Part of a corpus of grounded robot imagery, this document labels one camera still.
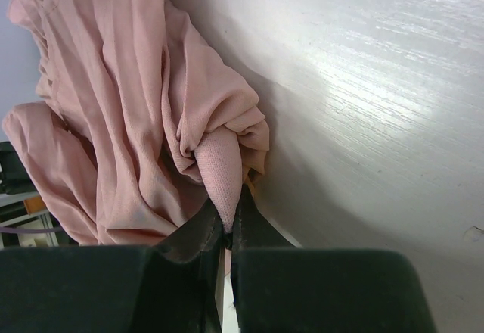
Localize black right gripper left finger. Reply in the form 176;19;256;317
1;202;223;332

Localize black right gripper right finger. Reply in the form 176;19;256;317
231;187;436;332

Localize pink skirt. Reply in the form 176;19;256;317
2;0;269;245

